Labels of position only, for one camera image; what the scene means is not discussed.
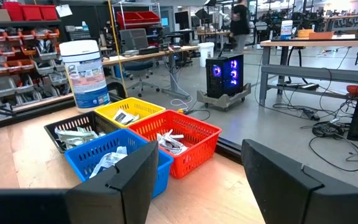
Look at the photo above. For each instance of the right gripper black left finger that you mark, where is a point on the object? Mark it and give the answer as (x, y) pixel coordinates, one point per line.
(89, 207)

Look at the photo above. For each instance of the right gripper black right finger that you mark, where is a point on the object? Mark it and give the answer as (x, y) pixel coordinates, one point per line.
(306, 202)

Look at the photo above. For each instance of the white green bandage packet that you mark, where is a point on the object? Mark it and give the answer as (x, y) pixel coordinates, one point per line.
(68, 138)
(90, 133)

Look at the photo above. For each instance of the white paper packet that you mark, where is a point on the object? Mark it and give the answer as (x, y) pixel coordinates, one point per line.
(120, 116)

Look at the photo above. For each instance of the blue slotted plastic basket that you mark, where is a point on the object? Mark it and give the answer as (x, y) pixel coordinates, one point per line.
(82, 158)

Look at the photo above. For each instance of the black slotted plastic basket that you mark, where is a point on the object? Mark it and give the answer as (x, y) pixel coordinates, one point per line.
(73, 123)

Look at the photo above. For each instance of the black power brick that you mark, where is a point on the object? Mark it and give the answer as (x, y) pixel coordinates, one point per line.
(311, 114)

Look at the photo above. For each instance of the white black printed packet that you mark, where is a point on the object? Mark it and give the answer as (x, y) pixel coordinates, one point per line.
(132, 119)

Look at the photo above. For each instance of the yellow slotted plastic basket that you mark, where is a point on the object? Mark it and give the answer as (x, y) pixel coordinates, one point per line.
(141, 107)

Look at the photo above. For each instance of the orange round object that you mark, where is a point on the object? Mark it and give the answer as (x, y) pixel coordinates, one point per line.
(353, 89)

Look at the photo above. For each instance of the red slotted plastic basket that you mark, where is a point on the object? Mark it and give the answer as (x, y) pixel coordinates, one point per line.
(197, 146)

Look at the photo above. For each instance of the Lysol wipes canister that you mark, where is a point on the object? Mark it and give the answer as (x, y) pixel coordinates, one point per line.
(87, 77)

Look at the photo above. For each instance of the grey equipment dolly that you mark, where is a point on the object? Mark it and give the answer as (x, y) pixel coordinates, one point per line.
(222, 101)

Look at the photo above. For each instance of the black computer tower glowing fans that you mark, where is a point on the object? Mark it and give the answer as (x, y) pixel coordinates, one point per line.
(210, 81)

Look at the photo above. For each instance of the shelf rack with red bins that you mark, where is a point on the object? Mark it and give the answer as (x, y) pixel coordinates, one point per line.
(138, 17)
(17, 65)

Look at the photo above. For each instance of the orange tray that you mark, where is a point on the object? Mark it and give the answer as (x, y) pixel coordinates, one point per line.
(322, 35)

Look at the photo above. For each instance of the black keyboard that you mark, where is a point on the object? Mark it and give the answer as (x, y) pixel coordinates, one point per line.
(149, 50)

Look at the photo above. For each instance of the wooden bowl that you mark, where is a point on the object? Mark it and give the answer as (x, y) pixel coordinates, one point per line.
(304, 33)

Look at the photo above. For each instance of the white blue wipes canister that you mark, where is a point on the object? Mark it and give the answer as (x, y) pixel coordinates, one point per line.
(286, 29)

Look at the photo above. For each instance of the grey office chair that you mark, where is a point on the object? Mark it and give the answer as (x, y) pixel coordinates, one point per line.
(134, 39)

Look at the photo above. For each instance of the white plastic bin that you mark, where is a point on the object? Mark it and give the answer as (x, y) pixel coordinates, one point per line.
(206, 54)

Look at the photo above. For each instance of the person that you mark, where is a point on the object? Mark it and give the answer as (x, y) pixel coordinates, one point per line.
(239, 21)

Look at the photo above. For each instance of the white paper sheet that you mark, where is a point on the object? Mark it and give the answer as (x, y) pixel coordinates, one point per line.
(64, 10)

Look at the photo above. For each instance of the black monitor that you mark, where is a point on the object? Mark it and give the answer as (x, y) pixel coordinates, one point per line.
(182, 20)

